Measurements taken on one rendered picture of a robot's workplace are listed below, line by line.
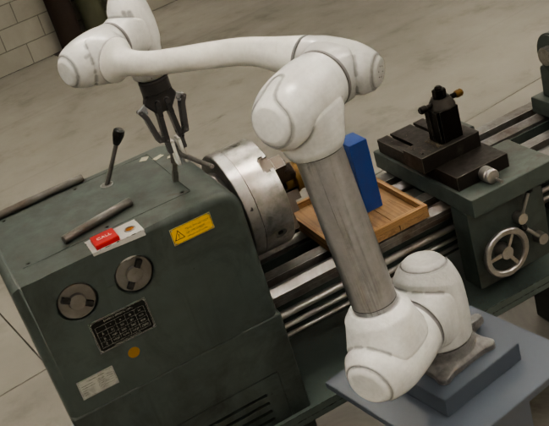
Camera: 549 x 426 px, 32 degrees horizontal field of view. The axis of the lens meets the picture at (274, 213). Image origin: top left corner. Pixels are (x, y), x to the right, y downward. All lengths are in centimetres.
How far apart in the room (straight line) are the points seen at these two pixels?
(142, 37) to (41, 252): 58
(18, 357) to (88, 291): 227
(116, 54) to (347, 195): 61
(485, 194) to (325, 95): 99
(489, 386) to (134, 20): 118
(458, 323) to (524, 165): 74
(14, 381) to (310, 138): 283
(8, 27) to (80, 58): 699
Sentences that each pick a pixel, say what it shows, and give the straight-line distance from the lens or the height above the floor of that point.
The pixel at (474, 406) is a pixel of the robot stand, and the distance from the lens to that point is 225.
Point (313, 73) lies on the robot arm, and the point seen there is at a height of 162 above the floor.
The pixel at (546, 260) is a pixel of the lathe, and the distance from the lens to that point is 306.
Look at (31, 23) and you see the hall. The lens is 916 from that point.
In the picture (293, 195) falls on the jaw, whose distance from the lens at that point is 266.
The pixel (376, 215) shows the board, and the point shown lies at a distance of 278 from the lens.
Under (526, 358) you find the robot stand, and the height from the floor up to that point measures 75.
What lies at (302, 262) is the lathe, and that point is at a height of 86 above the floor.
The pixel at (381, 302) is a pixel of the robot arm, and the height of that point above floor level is 112.
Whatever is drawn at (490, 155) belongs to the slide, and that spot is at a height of 97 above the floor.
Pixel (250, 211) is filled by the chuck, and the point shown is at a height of 112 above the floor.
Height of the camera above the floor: 223
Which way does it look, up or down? 27 degrees down
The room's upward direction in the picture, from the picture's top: 17 degrees counter-clockwise
